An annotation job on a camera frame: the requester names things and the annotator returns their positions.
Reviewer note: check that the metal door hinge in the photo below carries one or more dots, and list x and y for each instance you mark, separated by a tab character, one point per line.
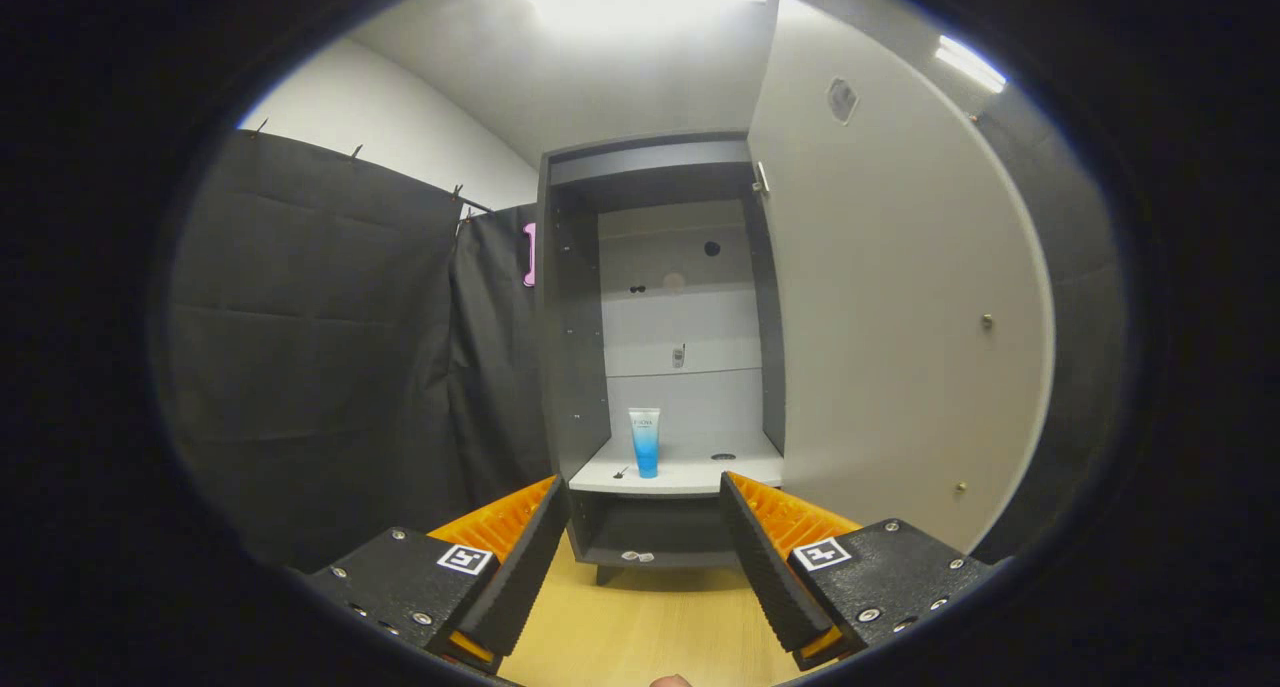
761	177

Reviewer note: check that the beige cabinet door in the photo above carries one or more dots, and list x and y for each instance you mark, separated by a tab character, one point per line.
900	317

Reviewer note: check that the blue cosmetic tube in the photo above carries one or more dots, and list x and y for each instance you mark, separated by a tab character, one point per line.
645	447

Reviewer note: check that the long ceiling light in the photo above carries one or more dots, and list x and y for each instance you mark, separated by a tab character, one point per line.
970	64

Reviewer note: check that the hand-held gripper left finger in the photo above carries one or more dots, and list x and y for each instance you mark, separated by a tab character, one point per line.
520	577

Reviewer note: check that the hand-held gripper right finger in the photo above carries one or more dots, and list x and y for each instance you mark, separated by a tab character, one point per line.
772	577

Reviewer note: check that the white cabinet shelf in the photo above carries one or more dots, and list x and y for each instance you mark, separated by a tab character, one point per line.
690	475

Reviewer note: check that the black backdrop cloth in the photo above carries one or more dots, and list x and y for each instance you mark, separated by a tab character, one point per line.
320	367

